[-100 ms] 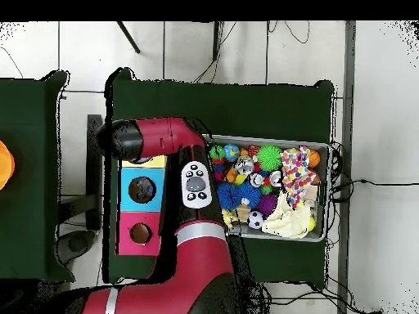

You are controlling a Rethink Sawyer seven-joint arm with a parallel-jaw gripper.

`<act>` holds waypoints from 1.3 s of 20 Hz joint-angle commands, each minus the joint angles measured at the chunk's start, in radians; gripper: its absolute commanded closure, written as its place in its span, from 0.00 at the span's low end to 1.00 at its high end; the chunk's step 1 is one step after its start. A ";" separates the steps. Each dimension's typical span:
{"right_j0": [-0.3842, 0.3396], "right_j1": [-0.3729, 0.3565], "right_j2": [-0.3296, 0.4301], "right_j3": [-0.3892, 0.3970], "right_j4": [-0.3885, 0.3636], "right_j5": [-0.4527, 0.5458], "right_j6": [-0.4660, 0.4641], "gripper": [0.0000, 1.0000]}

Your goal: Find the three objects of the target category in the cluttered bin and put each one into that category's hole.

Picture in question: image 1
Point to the large polka dot cloth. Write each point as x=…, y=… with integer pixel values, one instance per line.
x=296, y=173

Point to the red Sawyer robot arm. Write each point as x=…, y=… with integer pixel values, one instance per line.
x=196, y=261

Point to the wooden box with three holes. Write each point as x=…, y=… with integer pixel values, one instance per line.
x=154, y=204

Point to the rainbow spiky caterpillar toy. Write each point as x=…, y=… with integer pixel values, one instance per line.
x=217, y=153

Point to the blue spiky ball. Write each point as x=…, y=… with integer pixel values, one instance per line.
x=229, y=196

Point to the globe print ball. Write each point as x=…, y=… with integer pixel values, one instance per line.
x=231, y=152

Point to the green spiky ball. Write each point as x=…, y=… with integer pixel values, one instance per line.
x=269, y=158

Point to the small soccer ball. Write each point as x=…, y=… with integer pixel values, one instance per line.
x=255, y=219

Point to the purple knobbly ball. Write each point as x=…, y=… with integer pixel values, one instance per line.
x=267, y=204

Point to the dark green tablecloth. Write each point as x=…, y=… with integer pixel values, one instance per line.
x=229, y=108
x=26, y=229

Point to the pale yellow knitted cloth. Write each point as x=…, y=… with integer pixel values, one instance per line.
x=284, y=222

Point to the black tripod leg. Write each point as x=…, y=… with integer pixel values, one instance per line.
x=216, y=39
x=128, y=36

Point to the grey plastic foot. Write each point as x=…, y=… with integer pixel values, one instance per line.
x=77, y=243

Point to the orange plastic object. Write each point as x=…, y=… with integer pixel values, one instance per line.
x=6, y=166

